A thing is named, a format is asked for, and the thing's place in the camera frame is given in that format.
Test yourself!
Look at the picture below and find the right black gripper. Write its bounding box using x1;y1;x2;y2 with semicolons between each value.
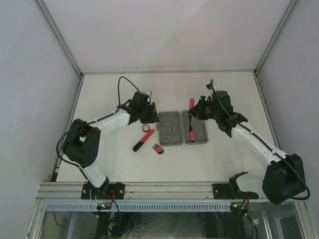
190;96;220;121

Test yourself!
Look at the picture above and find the long red black screwdriver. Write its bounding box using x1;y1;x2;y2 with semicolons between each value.
189;98;195;110

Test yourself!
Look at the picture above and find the short red black screwdriver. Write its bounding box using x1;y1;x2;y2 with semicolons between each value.
188;114;195;142

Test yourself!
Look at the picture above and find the grey plastic tool case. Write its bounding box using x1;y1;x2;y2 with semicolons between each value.
157;111;209;146

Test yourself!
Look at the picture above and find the red hex key set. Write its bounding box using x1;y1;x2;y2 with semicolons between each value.
152;144;164;154

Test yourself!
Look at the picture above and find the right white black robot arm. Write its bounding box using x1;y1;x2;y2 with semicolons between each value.
189;91;310;205

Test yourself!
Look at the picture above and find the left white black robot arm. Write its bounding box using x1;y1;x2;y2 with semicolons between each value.
56;90;159;199

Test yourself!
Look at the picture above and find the black tape roll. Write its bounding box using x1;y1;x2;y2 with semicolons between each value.
142;124;150;132

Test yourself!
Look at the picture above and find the red black utility knife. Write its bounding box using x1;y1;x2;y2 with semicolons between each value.
133;129;155;152

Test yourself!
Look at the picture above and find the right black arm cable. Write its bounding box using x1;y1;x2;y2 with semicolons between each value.
209;79;311;212

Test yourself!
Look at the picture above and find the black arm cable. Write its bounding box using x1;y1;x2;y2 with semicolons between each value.
56;76;143;180
209;79;311;212

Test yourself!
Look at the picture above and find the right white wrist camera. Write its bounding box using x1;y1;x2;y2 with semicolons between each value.
206;83;220;97

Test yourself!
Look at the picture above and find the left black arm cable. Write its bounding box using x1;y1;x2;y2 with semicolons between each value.
56;76;143;180

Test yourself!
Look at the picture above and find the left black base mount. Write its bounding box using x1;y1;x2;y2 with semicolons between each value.
81;182;125;200

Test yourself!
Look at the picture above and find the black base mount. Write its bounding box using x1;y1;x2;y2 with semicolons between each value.
212;183;259;200
81;182;125;200

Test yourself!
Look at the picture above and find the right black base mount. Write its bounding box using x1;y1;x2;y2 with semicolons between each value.
212;183;259;200

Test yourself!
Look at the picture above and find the blue slotted cable duct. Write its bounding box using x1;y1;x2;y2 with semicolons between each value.
46;202;231;213

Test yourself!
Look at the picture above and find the aluminium front rail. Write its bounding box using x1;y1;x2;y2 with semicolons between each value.
36;181;308;200

